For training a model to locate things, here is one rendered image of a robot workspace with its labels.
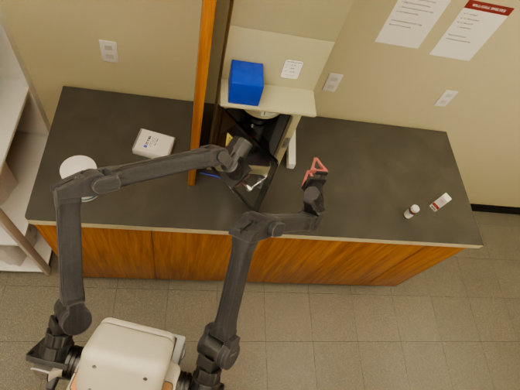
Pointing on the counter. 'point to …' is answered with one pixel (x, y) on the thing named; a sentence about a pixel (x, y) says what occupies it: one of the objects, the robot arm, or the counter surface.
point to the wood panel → (201, 75)
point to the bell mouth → (261, 114)
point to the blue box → (245, 83)
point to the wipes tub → (71, 165)
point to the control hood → (275, 100)
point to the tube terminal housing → (273, 63)
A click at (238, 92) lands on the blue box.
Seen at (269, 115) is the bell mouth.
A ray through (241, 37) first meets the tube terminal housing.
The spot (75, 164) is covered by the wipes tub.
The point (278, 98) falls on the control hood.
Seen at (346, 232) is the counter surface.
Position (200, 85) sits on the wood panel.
